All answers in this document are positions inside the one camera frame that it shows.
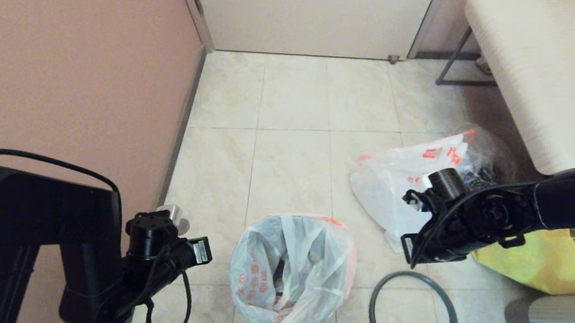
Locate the grey bin ring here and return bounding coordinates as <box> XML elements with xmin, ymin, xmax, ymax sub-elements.
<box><xmin>368</xmin><ymin>268</ymin><xmax>464</xmax><ymax>323</ymax></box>

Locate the used trash bag red print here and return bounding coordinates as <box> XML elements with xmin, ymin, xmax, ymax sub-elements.
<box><xmin>343</xmin><ymin>118</ymin><xmax>478</xmax><ymax>261</ymax></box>

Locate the white plastic bag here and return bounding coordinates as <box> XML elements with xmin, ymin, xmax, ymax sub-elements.
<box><xmin>223</xmin><ymin>207</ymin><xmax>361</xmax><ymax>323</ymax></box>

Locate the clear bag with dark items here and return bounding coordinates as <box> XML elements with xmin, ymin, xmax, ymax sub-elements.
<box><xmin>448</xmin><ymin>122</ymin><xmax>524</xmax><ymax>195</ymax></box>

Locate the yellow tote bag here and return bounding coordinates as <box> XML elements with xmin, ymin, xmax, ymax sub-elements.
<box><xmin>468</xmin><ymin>214</ymin><xmax>575</xmax><ymax>297</ymax></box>

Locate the grey patterned shoe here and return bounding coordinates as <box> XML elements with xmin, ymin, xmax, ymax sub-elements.
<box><xmin>473</xmin><ymin>55</ymin><xmax>493</xmax><ymax>76</ymax></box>

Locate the light wood-grain bench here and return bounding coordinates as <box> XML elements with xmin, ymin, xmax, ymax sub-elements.
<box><xmin>447</xmin><ymin>0</ymin><xmax>575</xmax><ymax>203</ymax></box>

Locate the white door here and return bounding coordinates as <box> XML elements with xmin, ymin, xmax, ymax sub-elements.
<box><xmin>179</xmin><ymin>0</ymin><xmax>437</xmax><ymax>71</ymax></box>

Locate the left wrist camera unit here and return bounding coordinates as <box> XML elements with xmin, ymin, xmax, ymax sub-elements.
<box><xmin>122</xmin><ymin>200</ymin><xmax>193</xmax><ymax>266</ymax></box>

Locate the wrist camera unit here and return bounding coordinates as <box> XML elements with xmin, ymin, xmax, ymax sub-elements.
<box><xmin>402</xmin><ymin>163</ymin><xmax>471</xmax><ymax>217</ymax></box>
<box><xmin>122</xmin><ymin>200</ymin><xmax>193</xmax><ymax>266</ymax></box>

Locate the thin black left gripper cable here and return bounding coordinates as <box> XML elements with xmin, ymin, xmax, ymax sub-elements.
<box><xmin>145</xmin><ymin>267</ymin><xmax>196</xmax><ymax>323</ymax></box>

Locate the right wrist camera unit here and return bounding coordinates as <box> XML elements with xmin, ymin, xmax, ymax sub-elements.
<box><xmin>402</xmin><ymin>163</ymin><xmax>471</xmax><ymax>217</ymax></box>

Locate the dark wall baseboard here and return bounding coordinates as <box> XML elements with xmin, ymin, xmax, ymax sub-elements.
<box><xmin>155</xmin><ymin>45</ymin><xmax>209</xmax><ymax>211</ymax></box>
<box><xmin>414</xmin><ymin>47</ymin><xmax>480</xmax><ymax>66</ymax></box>

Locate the black metal bench frame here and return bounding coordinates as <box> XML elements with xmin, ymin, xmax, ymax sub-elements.
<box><xmin>436</xmin><ymin>25</ymin><xmax>502</xmax><ymax>91</ymax></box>

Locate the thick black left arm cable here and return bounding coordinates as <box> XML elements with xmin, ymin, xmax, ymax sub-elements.
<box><xmin>0</xmin><ymin>149</ymin><xmax>124</xmax><ymax>209</ymax></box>

